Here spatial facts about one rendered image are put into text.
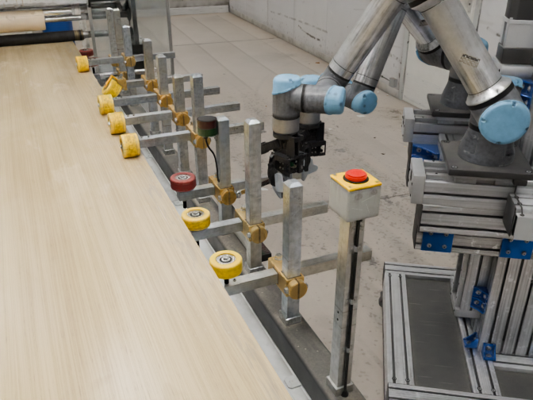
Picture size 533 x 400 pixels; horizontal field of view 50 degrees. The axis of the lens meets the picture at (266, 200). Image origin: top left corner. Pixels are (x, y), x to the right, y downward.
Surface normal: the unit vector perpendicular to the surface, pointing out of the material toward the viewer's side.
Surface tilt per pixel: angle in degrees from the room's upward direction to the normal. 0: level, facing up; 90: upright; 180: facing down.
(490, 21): 90
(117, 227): 0
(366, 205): 90
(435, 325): 0
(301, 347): 0
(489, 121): 96
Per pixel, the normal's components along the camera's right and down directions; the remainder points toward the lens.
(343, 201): -0.92, 0.18
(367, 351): 0.00, -0.89
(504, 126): -0.15, 0.54
